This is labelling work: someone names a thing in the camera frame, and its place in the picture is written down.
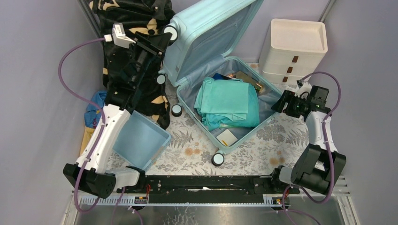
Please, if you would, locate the black floral plush blanket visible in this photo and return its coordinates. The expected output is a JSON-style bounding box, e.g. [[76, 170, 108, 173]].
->
[[88, 0, 175, 129]]

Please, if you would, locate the gold rectangular box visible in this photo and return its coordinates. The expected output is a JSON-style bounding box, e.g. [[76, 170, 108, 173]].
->
[[235, 71, 265, 93]]

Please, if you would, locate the white three-drawer storage cabinet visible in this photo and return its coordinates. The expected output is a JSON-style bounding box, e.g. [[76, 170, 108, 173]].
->
[[259, 18, 328, 84]]

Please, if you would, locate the light blue ribbed suitcase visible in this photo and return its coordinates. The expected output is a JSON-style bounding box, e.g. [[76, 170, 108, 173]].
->
[[160, 0, 282, 166]]

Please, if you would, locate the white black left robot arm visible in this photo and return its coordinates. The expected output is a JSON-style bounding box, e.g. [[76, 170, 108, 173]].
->
[[58, 32, 175, 198]]

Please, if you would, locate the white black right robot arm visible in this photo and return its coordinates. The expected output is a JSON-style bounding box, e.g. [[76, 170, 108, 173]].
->
[[269, 86, 346, 195]]

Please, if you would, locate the teal folded cloth top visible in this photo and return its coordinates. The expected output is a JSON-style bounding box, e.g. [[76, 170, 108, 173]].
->
[[194, 77, 249, 120]]

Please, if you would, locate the teal folded cloth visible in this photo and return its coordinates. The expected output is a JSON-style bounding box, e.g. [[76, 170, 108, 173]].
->
[[196, 88, 260, 131], [194, 77, 249, 120]]

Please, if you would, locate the dark blue flat item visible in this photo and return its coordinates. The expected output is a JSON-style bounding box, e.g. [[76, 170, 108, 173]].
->
[[212, 73, 234, 80]]

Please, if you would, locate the teal folded cloth bottom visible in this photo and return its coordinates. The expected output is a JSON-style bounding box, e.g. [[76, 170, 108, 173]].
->
[[196, 88, 260, 131]]

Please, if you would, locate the blue yellow cloth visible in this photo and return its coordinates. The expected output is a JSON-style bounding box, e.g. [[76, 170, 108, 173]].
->
[[79, 90, 107, 155]]

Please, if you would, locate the light blue perforated plastic basket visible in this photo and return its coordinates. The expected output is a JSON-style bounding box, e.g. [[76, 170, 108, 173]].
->
[[113, 111, 171, 172]]

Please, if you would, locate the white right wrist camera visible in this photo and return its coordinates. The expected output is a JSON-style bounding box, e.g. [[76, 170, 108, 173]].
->
[[295, 79, 312, 98]]

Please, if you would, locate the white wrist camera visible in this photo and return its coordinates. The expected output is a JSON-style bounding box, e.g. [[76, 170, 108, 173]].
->
[[104, 23, 137, 49], [295, 79, 312, 98]]

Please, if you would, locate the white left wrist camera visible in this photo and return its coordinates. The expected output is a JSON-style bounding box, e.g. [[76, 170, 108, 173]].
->
[[104, 23, 137, 49]]

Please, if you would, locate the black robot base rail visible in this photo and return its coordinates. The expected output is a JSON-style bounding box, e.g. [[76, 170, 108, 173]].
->
[[117, 172, 300, 209]]

